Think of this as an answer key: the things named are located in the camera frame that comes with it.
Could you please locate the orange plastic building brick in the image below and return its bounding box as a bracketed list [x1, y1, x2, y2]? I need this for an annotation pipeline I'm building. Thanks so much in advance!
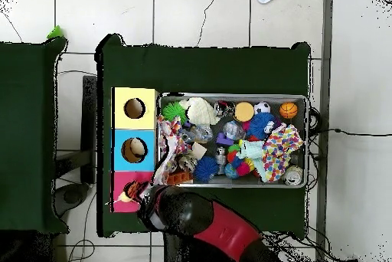
[166, 171, 194, 185]

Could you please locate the multicoloured spiky caterpillar toy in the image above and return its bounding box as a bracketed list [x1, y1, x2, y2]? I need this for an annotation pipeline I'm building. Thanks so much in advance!
[226, 143, 256, 178]

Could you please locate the colourful dotted cloth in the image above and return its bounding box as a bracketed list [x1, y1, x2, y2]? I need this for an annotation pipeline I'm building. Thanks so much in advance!
[152, 134, 178, 186]
[156, 114, 192, 165]
[261, 123, 305, 182]

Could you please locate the mint green knitted cloth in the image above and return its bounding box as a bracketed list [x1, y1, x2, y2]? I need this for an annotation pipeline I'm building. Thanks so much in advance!
[237, 139, 266, 180]

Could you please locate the orange plush toy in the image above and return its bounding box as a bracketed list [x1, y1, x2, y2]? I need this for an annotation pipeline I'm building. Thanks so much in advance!
[123, 179, 151, 202]

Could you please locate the wooden box with three holes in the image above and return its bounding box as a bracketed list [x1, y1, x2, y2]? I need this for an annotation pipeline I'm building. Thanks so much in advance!
[109, 86, 160, 214]

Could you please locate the shallow metal mesh bin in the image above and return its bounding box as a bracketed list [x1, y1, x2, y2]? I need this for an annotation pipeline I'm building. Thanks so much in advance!
[156, 91, 309, 188]

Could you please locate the cream knitted cloth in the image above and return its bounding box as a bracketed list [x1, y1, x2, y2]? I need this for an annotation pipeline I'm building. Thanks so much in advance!
[178, 97, 220, 126]

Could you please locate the green spiky ball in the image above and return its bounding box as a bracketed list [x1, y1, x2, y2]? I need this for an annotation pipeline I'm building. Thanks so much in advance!
[161, 101, 188, 123]

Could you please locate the blue spiky ball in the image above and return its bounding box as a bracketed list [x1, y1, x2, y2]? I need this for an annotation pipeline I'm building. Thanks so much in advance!
[247, 112, 276, 140]
[193, 156, 219, 183]

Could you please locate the orange foam cylinder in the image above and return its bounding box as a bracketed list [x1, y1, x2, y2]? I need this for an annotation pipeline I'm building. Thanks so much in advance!
[234, 101, 255, 123]

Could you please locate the dark green tablecloth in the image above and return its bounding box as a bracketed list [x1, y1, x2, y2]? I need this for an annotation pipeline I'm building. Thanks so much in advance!
[96, 33, 312, 238]
[0, 37, 70, 234]

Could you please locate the bright green object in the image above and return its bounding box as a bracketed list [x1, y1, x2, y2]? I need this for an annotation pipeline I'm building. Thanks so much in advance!
[46, 25, 66, 40]

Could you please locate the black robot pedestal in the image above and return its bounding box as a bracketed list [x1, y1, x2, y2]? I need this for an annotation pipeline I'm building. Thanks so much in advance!
[163, 232, 240, 262]

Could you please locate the black cable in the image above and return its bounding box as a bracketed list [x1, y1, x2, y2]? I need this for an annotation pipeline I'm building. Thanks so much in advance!
[307, 127, 392, 138]

